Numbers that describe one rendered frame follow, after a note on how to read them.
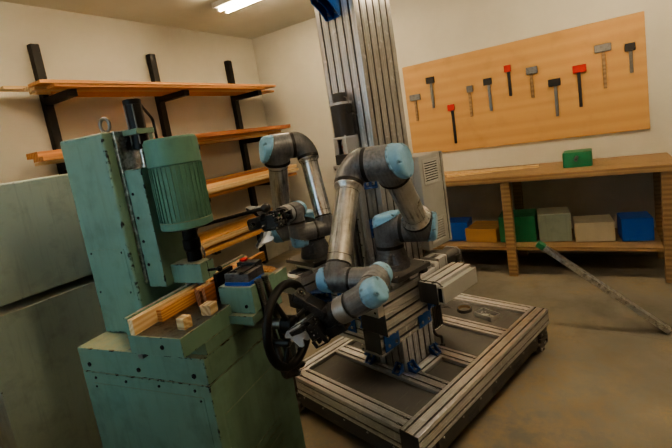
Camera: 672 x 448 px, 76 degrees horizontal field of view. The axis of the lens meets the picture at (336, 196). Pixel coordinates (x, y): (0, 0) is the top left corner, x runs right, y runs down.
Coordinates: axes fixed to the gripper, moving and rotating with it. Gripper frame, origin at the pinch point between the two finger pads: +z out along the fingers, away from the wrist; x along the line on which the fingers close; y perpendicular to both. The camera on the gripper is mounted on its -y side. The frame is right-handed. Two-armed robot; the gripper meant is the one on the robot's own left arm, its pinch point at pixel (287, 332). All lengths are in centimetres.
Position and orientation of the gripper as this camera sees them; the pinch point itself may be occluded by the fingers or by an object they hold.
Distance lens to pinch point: 133.8
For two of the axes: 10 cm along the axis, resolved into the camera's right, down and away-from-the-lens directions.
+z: -7.1, 5.3, 4.7
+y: 5.9, 8.1, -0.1
